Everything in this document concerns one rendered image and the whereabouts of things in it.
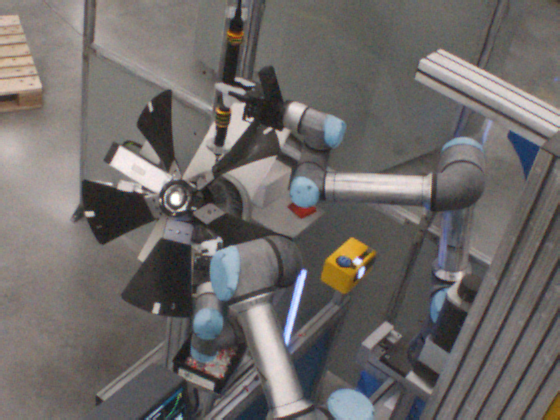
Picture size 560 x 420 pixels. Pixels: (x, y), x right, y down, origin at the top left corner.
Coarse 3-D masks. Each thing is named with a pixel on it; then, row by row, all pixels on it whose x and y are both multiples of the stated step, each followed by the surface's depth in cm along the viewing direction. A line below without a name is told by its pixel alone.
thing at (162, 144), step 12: (156, 96) 260; (168, 96) 255; (144, 108) 265; (156, 108) 260; (168, 108) 254; (156, 120) 260; (168, 120) 254; (144, 132) 268; (156, 132) 261; (168, 132) 255; (156, 144) 263; (168, 144) 255; (168, 156) 257; (168, 168) 259
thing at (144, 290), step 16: (160, 240) 251; (160, 256) 252; (176, 256) 253; (144, 272) 251; (160, 272) 252; (176, 272) 254; (128, 288) 251; (144, 288) 251; (160, 288) 252; (176, 288) 253; (144, 304) 252; (192, 304) 254
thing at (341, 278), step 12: (348, 240) 268; (336, 252) 263; (348, 252) 264; (360, 252) 264; (372, 252) 265; (324, 264) 261; (336, 264) 259; (360, 264) 260; (324, 276) 263; (336, 276) 260; (348, 276) 257; (360, 276) 265; (336, 288) 262; (348, 288) 260
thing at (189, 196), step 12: (180, 180) 248; (168, 192) 250; (180, 192) 249; (192, 192) 247; (204, 192) 257; (168, 204) 249; (180, 204) 248; (192, 204) 247; (204, 204) 256; (168, 216) 249; (180, 216) 247; (192, 216) 251
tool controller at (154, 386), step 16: (144, 368) 197; (160, 368) 197; (128, 384) 193; (144, 384) 192; (160, 384) 192; (176, 384) 192; (112, 400) 188; (128, 400) 188; (144, 400) 188; (160, 400) 188; (176, 400) 192; (96, 416) 184; (112, 416) 184; (128, 416) 183; (144, 416) 184; (160, 416) 189; (176, 416) 194
